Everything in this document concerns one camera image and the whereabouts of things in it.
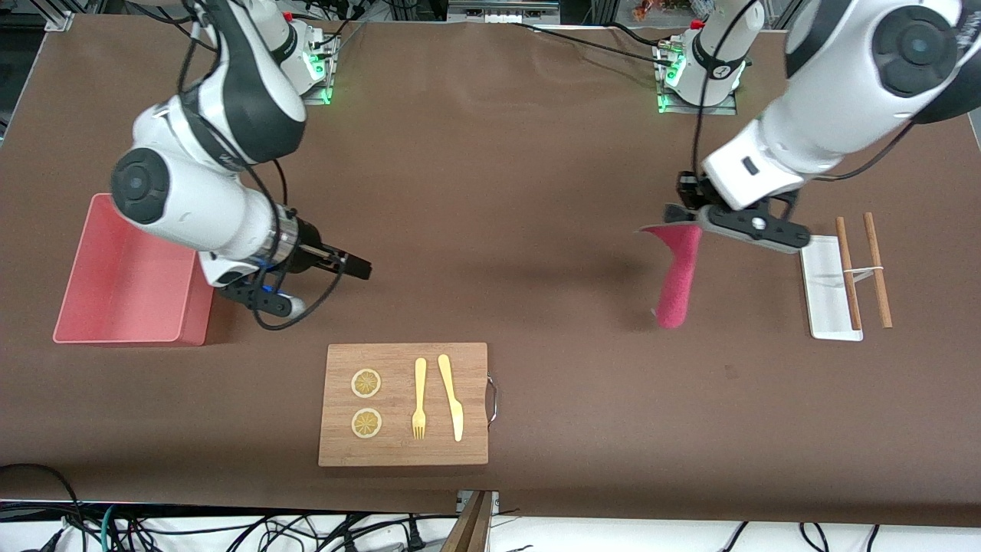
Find white rack base tray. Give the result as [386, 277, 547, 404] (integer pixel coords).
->
[799, 235, 864, 340]

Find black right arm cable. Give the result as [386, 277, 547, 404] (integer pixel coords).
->
[176, 0, 347, 332]

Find pink plastic bin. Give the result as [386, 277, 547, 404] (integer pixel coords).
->
[52, 193, 217, 347]

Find red cloth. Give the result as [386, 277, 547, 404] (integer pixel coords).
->
[640, 223, 704, 330]

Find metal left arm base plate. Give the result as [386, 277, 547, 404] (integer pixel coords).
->
[658, 92, 738, 116]

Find wooden cutting board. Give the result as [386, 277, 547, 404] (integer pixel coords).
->
[318, 343, 489, 467]

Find black table cable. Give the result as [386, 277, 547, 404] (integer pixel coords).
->
[513, 21, 675, 62]

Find black looped floor cable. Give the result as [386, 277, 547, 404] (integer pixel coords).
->
[0, 463, 85, 552]

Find wooden strip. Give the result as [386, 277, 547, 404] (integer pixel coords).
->
[441, 491, 493, 552]

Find yellow fork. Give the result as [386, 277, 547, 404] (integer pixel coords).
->
[412, 357, 428, 440]

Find white power strip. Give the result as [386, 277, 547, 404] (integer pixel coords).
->
[447, 0, 562, 24]

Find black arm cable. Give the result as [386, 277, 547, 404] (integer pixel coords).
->
[692, 0, 767, 181]
[176, 0, 347, 332]

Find yellow knife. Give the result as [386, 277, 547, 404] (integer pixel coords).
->
[438, 353, 464, 442]

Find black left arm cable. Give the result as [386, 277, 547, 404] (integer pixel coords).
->
[692, 0, 767, 181]

